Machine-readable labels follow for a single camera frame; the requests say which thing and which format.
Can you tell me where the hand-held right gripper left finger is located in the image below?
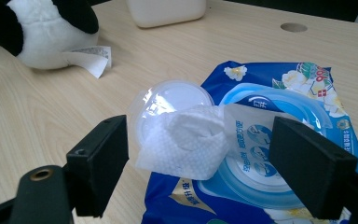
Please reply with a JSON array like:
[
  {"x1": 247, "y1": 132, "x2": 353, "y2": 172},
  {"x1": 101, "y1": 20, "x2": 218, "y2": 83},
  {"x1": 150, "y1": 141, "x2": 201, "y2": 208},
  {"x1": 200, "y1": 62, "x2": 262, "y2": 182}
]
[{"x1": 66, "y1": 115, "x2": 130, "y2": 218}]

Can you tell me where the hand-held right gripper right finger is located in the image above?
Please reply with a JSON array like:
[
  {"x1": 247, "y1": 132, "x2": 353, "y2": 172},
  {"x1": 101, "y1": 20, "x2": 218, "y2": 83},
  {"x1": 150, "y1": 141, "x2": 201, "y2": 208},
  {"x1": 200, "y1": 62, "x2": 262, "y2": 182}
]
[{"x1": 268, "y1": 116, "x2": 358, "y2": 220}]

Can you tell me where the white wet wipe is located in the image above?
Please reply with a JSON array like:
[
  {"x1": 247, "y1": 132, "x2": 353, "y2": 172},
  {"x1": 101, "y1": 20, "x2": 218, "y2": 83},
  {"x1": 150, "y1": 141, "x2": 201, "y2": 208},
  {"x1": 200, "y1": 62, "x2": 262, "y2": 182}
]
[{"x1": 134, "y1": 105, "x2": 231, "y2": 181}]

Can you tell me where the blue wet wipes pack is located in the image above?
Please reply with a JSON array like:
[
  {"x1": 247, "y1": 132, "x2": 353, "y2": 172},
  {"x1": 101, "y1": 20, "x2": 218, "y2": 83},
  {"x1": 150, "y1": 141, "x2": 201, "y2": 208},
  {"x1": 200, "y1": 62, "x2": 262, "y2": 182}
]
[{"x1": 127, "y1": 60, "x2": 358, "y2": 224}]

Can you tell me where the black and white panda plush toy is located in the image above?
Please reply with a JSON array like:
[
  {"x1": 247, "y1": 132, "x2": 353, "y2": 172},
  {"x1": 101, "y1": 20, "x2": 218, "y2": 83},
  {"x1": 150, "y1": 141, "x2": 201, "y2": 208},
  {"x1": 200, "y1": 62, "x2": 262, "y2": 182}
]
[{"x1": 0, "y1": 0, "x2": 113, "y2": 79}]

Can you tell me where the white plastic storage bin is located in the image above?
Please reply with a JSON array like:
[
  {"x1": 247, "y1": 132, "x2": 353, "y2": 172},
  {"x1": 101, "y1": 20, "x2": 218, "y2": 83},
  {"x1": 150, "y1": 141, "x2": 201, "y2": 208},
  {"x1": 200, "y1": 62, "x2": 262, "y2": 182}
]
[{"x1": 125, "y1": 0, "x2": 208, "y2": 29}]

